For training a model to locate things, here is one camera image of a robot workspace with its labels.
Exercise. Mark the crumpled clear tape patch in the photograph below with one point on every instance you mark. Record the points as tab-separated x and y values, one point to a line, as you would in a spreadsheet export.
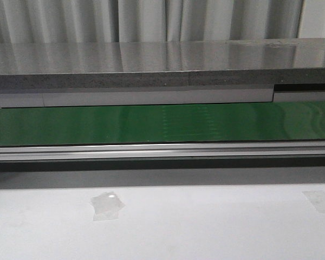
106	206

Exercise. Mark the aluminium conveyor side rail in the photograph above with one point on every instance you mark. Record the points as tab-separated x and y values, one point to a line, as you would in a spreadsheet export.
162	150

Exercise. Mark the white pleated curtain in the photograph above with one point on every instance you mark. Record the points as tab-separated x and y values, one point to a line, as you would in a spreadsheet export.
158	21

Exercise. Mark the grey stone countertop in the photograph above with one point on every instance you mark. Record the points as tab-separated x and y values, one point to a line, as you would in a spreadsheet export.
36	67

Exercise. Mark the green conveyor belt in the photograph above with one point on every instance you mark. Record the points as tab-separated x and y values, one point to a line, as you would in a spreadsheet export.
268	121

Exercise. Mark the clear tape strip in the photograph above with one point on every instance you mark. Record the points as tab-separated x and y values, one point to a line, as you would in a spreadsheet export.
317	199

